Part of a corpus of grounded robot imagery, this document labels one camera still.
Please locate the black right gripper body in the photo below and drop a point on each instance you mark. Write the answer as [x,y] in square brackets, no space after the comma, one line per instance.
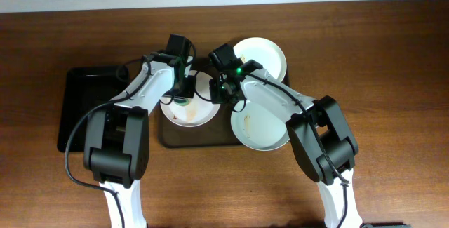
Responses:
[217,93]

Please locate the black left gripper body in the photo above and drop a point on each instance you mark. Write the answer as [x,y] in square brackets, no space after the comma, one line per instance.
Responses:
[186,90]

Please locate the green yellow sponge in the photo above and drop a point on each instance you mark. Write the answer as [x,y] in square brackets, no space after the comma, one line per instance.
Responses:
[181,101]

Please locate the pink plastic plate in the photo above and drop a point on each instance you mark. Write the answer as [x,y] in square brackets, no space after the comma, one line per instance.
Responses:
[197,111]

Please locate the pale green plastic plate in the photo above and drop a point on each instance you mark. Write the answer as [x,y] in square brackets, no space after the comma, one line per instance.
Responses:
[257,128]

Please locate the cream plastic plate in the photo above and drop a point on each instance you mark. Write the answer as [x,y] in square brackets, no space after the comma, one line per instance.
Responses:
[265,52]

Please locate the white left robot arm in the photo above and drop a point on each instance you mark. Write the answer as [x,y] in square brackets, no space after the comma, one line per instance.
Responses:
[116,148]

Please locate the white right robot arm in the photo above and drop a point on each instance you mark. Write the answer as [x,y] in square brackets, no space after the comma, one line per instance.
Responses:
[322,141]

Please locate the dark brown serving tray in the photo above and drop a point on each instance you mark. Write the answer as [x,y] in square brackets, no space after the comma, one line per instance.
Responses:
[216,132]

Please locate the black plastic tray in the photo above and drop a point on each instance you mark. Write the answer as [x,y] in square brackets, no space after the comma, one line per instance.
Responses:
[86,88]

